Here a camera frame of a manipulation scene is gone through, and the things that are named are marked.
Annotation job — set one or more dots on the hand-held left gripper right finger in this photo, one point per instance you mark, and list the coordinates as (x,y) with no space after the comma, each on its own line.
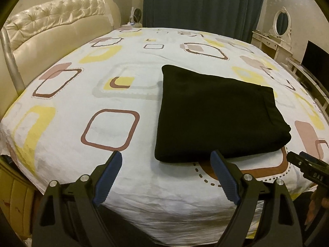
(223,172)

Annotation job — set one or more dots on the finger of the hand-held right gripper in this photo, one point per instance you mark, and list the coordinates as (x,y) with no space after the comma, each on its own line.
(295,160)
(312,158)

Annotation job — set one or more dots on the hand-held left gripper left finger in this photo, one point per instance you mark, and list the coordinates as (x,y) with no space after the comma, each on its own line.
(110,175)

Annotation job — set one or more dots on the black pants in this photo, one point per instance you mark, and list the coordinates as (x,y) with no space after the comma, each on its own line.
(213,113)

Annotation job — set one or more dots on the person's right hand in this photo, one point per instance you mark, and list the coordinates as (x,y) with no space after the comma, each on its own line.
(312,208)

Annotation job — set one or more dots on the printed white bed sheet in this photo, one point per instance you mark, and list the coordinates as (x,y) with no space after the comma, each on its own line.
(115,144)

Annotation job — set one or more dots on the white low cabinet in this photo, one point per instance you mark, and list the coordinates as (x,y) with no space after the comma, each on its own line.
(308,79)

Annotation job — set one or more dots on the black flat screen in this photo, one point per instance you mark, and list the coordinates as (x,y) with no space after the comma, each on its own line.
(317,56)

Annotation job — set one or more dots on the white vanity table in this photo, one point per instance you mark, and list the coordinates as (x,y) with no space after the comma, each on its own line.
(270,45)

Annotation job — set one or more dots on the oval white framed mirror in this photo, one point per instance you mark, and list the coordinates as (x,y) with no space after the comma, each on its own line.
(282,22)

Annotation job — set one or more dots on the cream tufted leather headboard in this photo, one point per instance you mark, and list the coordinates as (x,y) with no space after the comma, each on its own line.
(59,25)

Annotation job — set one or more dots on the small white desk fan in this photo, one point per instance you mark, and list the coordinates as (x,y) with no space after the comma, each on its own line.
(136,16)

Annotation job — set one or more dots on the dark teal curtain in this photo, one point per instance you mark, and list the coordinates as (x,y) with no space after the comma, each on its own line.
(203,2)

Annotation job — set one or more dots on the cream leather bed frame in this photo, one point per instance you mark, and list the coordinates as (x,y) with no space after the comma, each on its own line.
(15,198)

